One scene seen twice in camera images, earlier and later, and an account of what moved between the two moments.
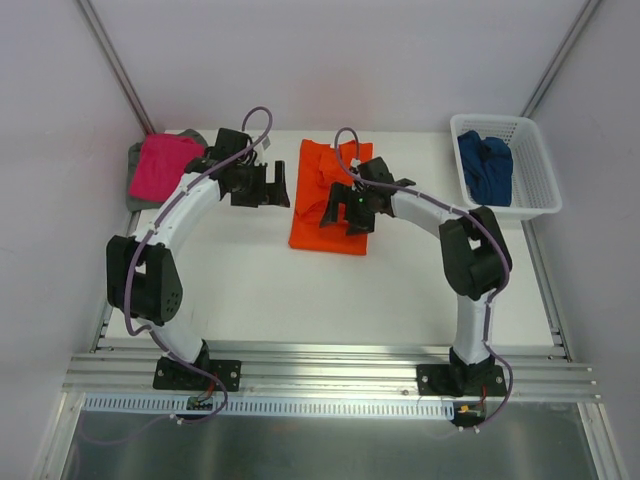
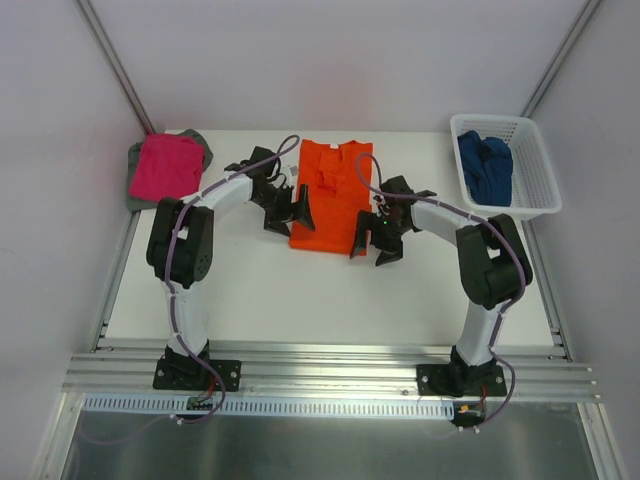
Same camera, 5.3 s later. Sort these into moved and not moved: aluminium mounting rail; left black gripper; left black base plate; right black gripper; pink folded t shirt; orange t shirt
Moved: right black gripper; left black gripper
Not moved: aluminium mounting rail; orange t shirt; left black base plate; pink folded t shirt
